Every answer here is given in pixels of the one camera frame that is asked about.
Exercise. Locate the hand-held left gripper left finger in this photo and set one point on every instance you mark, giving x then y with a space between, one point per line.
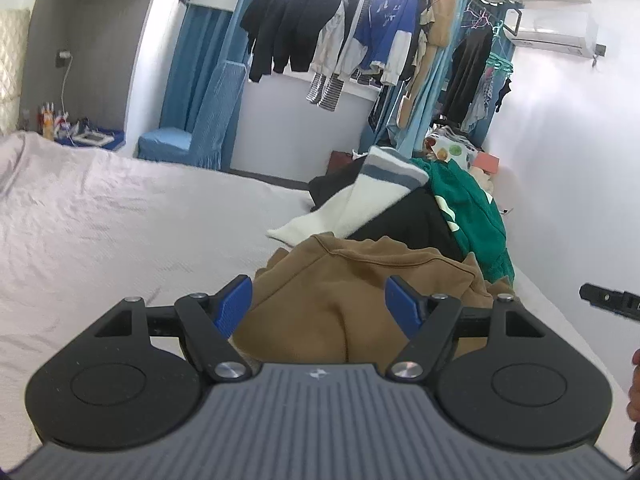
232 305

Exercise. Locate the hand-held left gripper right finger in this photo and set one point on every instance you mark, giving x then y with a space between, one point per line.
402 305

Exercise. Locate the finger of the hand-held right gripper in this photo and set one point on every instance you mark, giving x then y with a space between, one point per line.
605 300

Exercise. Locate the brown hoodie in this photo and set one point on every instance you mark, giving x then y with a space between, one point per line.
325 300

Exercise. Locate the hanging grey printed clothes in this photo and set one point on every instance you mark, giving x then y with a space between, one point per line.
487 92

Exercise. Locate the green clothes hangers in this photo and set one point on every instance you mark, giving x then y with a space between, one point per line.
502 62

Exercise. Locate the person's right hand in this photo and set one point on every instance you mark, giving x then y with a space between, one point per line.
636 385

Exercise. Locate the black garment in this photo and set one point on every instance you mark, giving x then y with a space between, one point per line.
415 220

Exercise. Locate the white sweater with grey stripes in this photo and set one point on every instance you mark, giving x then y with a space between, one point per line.
350 205

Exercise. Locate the green garment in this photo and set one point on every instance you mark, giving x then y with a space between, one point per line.
475 210

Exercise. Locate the bed with grey sheet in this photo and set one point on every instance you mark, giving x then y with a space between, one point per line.
125 220

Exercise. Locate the maroon cloth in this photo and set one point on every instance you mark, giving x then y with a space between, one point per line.
340 165

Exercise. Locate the fruit print cloth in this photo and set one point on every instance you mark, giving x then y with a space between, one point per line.
452 150

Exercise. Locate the pink box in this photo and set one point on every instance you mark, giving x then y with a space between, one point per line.
486 162

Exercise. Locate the blue covered chair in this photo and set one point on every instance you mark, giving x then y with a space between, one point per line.
165 142

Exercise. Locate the blue bedside table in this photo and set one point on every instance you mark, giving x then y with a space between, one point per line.
117 137

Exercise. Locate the hanging striped garment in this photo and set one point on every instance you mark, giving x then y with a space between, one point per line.
325 91

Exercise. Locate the hanging black shirt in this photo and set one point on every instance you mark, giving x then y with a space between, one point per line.
470 70

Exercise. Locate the group of small bottles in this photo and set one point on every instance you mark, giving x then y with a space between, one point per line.
47 122

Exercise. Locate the hanging beige jacket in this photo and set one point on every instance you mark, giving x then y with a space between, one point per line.
327 45

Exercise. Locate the white air conditioner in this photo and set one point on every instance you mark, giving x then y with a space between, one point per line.
555 30

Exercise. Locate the hanging blue white jacket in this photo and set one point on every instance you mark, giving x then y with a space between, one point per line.
385 25

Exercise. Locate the hanging tan coat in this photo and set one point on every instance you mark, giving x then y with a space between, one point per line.
440 15

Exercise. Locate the hanging black jacket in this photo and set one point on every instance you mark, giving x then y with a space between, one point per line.
290 15

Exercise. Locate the phone charger plug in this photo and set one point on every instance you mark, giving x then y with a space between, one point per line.
64 58

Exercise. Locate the cream quilted headboard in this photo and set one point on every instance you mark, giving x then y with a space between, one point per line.
12 70

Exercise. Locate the white rectangular frame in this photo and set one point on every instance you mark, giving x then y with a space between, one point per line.
82 139

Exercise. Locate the grey wall niche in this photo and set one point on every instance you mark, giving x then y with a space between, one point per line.
100 60

